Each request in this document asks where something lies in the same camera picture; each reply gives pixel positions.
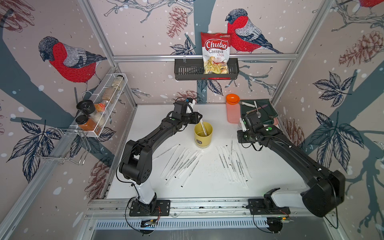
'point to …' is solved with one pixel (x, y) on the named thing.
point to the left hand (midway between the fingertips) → (202, 113)
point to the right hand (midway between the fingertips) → (239, 134)
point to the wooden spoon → (248, 112)
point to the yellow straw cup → (202, 140)
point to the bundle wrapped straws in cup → (203, 127)
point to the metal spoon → (258, 113)
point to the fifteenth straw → (164, 152)
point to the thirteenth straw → (231, 152)
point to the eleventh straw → (247, 168)
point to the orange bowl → (232, 99)
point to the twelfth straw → (237, 167)
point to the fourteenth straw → (191, 171)
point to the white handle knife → (247, 104)
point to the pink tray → (275, 121)
